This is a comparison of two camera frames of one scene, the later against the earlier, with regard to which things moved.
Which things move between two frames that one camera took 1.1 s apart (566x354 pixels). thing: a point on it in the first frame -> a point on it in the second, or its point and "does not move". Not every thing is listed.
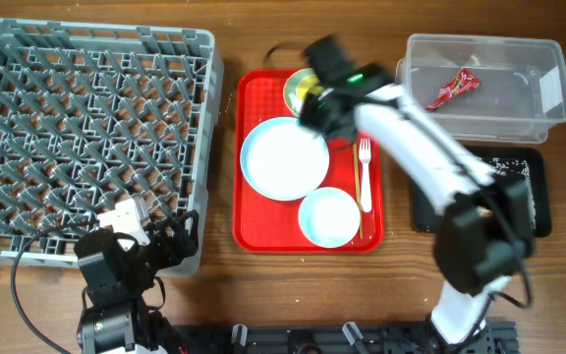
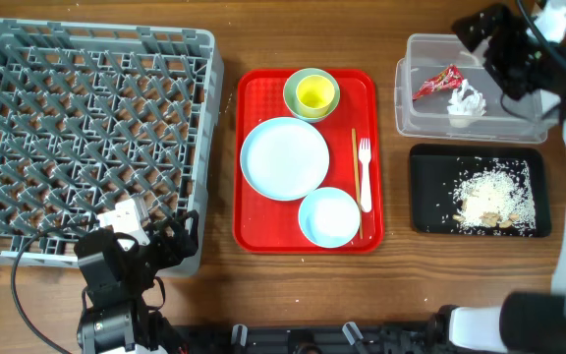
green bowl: x=291 y=97 does not move
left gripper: x=188 y=242 does not move
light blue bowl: x=329 y=217 does not move
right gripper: x=310 y=116 -> x=495 y=52
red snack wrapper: x=463 y=82 -> x=449 y=79
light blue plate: x=281 y=159 does not move
